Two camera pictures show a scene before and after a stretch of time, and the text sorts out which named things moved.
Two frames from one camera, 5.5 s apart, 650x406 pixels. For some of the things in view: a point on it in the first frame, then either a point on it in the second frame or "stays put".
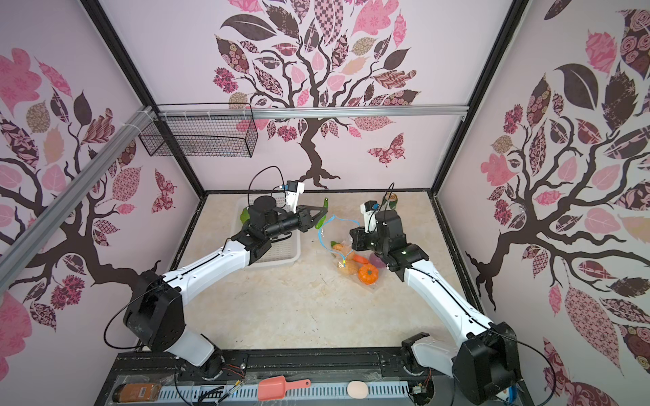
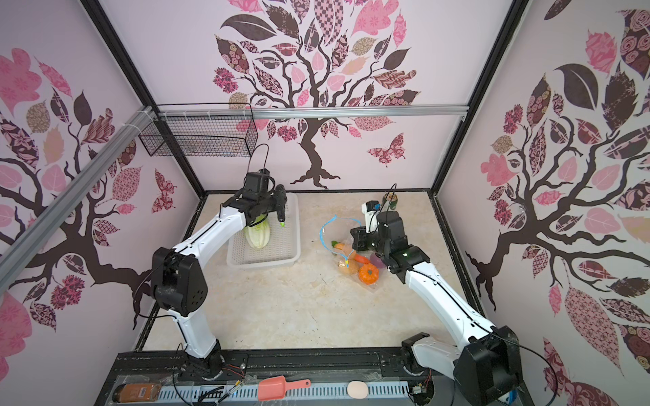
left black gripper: [305, 220] -> [279, 201]
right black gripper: [359, 236] stays put
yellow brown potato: [350, 269] stays put
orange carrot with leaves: [339, 247] stays put
